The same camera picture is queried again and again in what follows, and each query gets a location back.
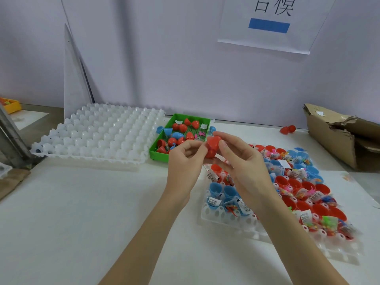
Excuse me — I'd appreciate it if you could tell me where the group of blue capsule halves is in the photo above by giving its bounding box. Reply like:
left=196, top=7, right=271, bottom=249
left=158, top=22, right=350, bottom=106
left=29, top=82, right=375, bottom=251
left=208, top=149, right=325, bottom=216

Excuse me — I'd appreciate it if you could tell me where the white tray holding capsules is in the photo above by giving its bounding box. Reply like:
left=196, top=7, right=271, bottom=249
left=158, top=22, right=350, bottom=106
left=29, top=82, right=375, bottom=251
left=200, top=144, right=362, bottom=262

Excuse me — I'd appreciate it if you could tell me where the white paper sheet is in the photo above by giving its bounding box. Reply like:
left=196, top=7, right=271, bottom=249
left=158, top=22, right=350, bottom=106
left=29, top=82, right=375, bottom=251
left=12, top=110, right=50, bottom=131

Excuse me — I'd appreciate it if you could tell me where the torn brown cardboard box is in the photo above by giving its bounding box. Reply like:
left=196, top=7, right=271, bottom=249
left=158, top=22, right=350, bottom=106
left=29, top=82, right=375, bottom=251
left=303, top=103, right=380, bottom=171

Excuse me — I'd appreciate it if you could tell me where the white paper wall sign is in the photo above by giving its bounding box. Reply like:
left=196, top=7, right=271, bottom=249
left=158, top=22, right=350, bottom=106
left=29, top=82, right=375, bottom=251
left=217, top=0, right=338, bottom=55

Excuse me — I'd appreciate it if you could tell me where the group of red capsule halves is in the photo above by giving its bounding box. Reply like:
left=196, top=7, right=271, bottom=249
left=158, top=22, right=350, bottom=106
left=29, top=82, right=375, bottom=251
left=210, top=144, right=355, bottom=241

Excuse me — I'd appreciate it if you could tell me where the person's left hand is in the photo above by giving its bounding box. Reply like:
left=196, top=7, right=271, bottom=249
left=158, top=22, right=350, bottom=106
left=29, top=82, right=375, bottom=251
left=164, top=140, right=209, bottom=207

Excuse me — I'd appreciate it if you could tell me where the group of small toy packets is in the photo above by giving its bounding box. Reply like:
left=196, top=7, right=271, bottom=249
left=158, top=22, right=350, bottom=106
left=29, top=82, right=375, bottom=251
left=206, top=149, right=357, bottom=238

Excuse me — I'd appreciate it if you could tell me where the pile of loose red shells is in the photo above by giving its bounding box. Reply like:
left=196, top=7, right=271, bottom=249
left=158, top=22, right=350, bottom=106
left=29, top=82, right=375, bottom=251
left=156, top=117, right=200, bottom=154

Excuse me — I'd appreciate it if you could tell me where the red plastic egg capsule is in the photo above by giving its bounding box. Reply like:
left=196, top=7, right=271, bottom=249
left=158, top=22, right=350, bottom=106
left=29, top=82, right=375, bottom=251
left=204, top=135, right=223, bottom=159

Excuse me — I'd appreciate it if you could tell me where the person's right hand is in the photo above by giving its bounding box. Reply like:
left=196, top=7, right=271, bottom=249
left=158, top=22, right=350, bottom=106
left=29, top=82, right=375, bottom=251
left=212, top=131, right=279, bottom=213

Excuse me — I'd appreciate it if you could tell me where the green plastic tray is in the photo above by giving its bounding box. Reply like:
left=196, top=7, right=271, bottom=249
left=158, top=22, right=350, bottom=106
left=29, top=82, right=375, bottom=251
left=149, top=113, right=211, bottom=161

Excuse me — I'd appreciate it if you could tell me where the grey metal frame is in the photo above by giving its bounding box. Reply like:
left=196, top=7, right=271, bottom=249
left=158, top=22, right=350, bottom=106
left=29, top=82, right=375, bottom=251
left=0, top=103, right=34, bottom=168

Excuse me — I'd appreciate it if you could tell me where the brown cardboard piece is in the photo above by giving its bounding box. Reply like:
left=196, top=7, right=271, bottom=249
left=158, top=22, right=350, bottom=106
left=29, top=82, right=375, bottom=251
left=0, top=168, right=31, bottom=201

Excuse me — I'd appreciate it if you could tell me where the person's right forearm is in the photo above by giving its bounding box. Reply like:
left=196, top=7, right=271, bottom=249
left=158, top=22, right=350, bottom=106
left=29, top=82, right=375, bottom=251
left=255, top=190, right=351, bottom=285

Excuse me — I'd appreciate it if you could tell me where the person's left forearm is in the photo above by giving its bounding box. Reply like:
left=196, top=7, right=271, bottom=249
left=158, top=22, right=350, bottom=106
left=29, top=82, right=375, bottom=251
left=98, top=191, right=190, bottom=285

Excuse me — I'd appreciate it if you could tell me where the empty white egg tray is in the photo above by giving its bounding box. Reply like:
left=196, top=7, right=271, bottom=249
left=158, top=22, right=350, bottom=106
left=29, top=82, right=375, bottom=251
left=30, top=103, right=166, bottom=167

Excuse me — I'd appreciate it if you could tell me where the yellow plastic bin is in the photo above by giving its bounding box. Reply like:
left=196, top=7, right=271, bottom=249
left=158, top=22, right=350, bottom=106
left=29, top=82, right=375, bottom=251
left=0, top=97, right=22, bottom=114

